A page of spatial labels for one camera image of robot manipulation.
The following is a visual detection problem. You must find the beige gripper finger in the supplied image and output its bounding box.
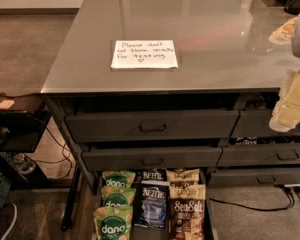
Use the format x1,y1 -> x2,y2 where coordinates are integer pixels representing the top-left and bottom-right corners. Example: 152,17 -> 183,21
269,17 -> 297,45
269,69 -> 300,132

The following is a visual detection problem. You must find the blue kettle chip bag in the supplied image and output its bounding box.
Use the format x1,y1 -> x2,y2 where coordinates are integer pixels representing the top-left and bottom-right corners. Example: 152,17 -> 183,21
135,181 -> 169,229
142,169 -> 166,181

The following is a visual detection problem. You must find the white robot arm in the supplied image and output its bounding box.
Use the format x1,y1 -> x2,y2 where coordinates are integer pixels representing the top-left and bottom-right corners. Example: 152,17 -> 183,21
269,13 -> 300,132

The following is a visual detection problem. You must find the top right grey drawer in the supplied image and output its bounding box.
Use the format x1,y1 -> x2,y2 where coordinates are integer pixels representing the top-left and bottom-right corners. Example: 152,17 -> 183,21
231,109 -> 300,138

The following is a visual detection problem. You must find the grey drawer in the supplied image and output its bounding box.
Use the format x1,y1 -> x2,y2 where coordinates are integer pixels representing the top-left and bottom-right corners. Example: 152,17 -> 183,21
218,143 -> 300,167
209,167 -> 300,186
231,109 -> 300,138
82,146 -> 221,171
65,110 -> 239,143

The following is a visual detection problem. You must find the middle right grey drawer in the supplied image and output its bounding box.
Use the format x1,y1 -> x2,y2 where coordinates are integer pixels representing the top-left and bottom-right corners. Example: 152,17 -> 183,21
218,143 -> 300,167

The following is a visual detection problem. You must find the top left grey drawer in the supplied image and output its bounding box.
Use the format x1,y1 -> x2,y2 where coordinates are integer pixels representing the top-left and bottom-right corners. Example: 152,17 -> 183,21
65,110 -> 239,143

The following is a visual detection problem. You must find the bottom right grey drawer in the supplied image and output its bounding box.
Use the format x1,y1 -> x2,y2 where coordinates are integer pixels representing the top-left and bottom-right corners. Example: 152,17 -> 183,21
209,167 -> 300,186

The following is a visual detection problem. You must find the middle left grey drawer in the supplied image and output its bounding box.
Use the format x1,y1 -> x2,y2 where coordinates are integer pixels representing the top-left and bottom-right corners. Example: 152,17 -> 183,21
82,146 -> 221,171

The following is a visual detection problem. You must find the grey metal counter cabinet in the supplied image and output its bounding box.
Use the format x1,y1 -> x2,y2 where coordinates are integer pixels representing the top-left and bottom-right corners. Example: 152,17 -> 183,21
39,0 -> 300,232

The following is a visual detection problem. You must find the back tan chip bag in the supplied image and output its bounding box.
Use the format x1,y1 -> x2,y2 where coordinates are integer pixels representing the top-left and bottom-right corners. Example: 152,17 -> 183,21
166,169 -> 200,182

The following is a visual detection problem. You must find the tan chip bag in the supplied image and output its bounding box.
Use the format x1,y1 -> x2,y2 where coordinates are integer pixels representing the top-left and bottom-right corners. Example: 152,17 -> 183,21
169,184 -> 206,199
166,169 -> 200,182

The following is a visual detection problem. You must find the middle tan chip bag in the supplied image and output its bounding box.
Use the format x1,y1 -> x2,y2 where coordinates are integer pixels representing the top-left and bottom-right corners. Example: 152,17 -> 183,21
169,184 -> 206,199

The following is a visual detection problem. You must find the brown Sea Salt chip bag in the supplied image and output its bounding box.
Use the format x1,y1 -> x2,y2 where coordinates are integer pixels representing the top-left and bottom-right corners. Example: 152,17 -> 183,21
170,198 -> 205,240

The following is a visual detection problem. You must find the bottom left open drawer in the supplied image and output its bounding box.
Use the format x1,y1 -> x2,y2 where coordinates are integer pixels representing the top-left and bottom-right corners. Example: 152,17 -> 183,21
95,168 -> 220,240

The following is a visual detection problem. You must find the back green Dang chip bag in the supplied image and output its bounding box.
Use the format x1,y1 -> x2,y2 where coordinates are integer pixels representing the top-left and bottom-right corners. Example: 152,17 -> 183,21
102,170 -> 136,187

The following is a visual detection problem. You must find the green dang chip bag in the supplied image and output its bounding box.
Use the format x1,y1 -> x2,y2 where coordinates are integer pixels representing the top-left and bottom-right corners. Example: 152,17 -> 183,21
93,206 -> 133,240
101,186 -> 136,207
102,170 -> 136,187

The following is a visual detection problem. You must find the middle green Dang chip bag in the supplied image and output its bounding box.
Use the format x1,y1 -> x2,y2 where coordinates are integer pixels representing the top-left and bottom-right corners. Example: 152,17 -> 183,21
101,186 -> 136,207

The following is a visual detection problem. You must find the front green Dang chip bag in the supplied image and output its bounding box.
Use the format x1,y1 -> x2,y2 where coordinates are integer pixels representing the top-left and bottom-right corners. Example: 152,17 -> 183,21
93,206 -> 133,240

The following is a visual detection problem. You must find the white handwritten paper note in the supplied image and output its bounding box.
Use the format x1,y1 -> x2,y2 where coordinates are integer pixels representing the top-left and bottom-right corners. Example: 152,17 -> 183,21
111,40 -> 178,69

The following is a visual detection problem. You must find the black side shelf unit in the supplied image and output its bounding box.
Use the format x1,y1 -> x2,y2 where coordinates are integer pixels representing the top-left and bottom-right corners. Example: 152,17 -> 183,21
0,93 -> 51,187

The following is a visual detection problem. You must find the dark sneaker shoe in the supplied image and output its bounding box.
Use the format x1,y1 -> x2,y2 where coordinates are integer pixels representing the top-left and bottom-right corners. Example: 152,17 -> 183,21
0,203 -> 18,240

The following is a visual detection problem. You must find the black floor cable right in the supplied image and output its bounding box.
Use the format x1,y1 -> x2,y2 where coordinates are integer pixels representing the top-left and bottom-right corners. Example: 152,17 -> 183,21
209,185 -> 300,240

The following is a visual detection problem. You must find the black floor cable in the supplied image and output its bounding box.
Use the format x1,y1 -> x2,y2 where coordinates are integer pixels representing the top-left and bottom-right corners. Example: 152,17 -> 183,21
209,185 -> 300,240
33,117 -> 74,180

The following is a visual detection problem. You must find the black floor cable left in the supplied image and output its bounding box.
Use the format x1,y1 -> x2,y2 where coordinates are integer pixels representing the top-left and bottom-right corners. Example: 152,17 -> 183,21
33,117 -> 74,180

